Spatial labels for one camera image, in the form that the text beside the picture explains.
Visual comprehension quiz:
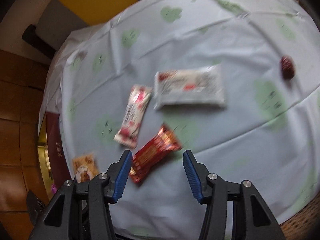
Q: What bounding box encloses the pink white candy bar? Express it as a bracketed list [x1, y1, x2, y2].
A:
[114, 85, 152, 149]

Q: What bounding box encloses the red gold gift box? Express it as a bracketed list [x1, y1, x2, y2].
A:
[37, 112, 71, 198]

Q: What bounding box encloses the red shiny snack packet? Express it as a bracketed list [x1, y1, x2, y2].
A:
[129, 124, 182, 184]

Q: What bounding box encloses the grey yellow blue headboard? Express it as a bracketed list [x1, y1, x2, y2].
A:
[35, 0, 139, 50]

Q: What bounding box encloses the white green-cloud tablecloth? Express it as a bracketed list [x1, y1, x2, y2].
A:
[40, 0, 319, 239]

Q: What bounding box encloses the orange small snack packet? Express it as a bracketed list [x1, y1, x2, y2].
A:
[72, 153, 99, 183]

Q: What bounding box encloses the wicker rattan chair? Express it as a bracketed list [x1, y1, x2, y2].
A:
[280, 193, 319, 239]

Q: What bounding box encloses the red jujube date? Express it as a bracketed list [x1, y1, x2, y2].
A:
[280, 55, 295, 80]

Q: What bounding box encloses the purple snack packet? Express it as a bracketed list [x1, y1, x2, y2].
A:
[51, 184, 57, 194]

